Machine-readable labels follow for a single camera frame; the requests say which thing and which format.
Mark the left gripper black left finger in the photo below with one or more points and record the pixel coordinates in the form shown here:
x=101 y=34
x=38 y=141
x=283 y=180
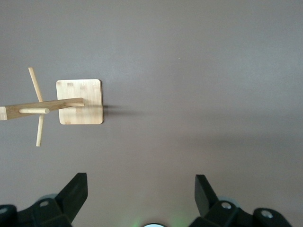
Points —
x=71 y=196

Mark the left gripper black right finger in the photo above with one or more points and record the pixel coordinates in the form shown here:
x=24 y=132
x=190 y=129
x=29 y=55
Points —
x=203 y=196

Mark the light blue cup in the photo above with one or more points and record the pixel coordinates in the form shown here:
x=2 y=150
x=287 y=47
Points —
x=154 y=225

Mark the wooden mug tree stand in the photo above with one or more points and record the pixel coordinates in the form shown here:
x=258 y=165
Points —
x=80 y=89

